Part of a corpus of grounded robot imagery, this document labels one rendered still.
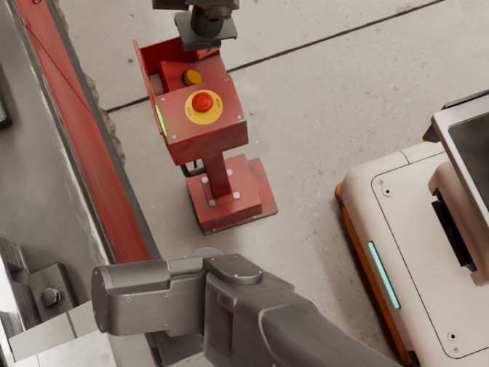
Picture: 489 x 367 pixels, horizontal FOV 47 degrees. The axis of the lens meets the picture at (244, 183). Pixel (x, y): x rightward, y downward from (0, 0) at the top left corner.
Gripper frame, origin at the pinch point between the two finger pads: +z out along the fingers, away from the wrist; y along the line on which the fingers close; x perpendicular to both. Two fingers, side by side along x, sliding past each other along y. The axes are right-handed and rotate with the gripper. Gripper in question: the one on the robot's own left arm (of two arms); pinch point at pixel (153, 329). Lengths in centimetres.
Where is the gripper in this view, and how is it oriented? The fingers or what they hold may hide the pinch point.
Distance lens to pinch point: 69.3
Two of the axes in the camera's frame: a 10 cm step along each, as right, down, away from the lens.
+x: 8.2, -2.0, 5.3
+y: 4.0, 8.7, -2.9
